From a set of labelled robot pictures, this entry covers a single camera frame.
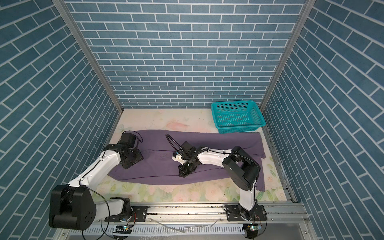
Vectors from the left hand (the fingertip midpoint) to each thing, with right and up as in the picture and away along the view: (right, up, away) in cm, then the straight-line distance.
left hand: (141, 159), depth 86 cm
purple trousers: (+5, +4, +15) cm, 16 cm away
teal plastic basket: (+60, +25, +19) cm, 68 cm away
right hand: (+22, -9, -1) cm, 24 cm away
